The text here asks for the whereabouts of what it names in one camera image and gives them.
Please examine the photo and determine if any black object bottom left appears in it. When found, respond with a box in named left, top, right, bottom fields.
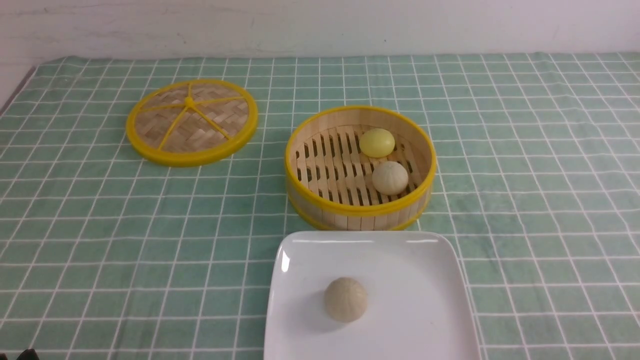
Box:
left=16, top=348, right=40, bottom=360

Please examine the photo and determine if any yellow steamed bun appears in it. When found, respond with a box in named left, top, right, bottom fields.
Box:
left=358, top=128, right=396, bottom=158

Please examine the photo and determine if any yellow bamboo steamer basket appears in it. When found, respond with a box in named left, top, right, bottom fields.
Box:
left=284, top=105, right=438, bottom=231

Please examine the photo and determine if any beige steamed bun on plate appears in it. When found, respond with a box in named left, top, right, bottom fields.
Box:
left=323, top=276, right=368, bottom=324

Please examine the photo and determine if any green checkered tablecloth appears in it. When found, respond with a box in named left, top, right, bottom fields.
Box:
left=0, top=53, right=640, bottom=360

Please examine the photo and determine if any beige steamed bun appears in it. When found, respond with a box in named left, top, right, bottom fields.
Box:
left=371, top=161, right=409, bottom=196
left=323, top=276, right=368, bottom=324

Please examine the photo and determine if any white square plate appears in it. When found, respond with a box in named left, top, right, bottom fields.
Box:
left=263, top=231, right=482, bottom=360

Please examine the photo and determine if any yellow woven steamer lid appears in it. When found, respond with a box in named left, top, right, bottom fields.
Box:
left=125, top=79, right=259, bottom=167

